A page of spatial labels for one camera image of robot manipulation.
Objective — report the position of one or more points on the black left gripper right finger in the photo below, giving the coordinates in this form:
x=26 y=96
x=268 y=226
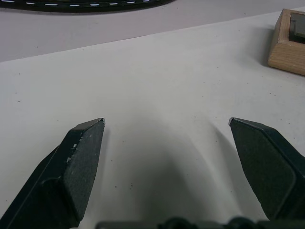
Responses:
x=269 y=167

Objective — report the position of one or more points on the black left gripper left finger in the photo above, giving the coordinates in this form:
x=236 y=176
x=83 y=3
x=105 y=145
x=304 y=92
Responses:
x=71 y=176

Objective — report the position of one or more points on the black mat with white dashes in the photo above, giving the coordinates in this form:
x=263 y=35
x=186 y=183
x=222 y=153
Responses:
x=90 y=5

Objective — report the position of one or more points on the wooden block with dark inset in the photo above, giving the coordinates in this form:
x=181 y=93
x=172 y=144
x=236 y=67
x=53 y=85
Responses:
x=286 y=52

